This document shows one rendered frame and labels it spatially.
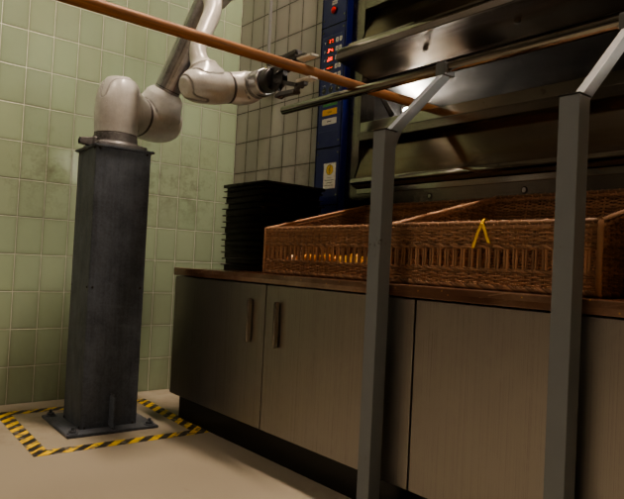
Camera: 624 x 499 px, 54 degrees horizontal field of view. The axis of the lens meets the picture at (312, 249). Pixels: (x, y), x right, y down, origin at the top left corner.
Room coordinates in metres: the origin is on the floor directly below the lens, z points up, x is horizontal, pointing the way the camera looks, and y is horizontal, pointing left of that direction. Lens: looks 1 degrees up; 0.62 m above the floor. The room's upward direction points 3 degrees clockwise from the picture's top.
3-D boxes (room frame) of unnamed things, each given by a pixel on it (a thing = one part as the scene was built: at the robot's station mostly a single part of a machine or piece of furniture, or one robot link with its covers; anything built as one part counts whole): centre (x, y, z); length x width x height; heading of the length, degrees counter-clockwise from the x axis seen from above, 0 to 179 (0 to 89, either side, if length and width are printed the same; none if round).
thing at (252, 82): (2.00, 0.19, 1.20); 0.09 x 0.06 x 0.09; 130
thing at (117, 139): (2.27, 0.76, 1.03); 0.22 x 0.18 x 0.06; 128
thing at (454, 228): (1.53, -0.55, 0.72); 0.56 x 0.49 x 0.28; 40
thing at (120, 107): (2.29, 0.74, 1.17); 0.18 x 0.16 x 0.22; 154
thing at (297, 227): (2.00, -0.19, 0.72); 0.56 x 0.49 x 0.28; 40
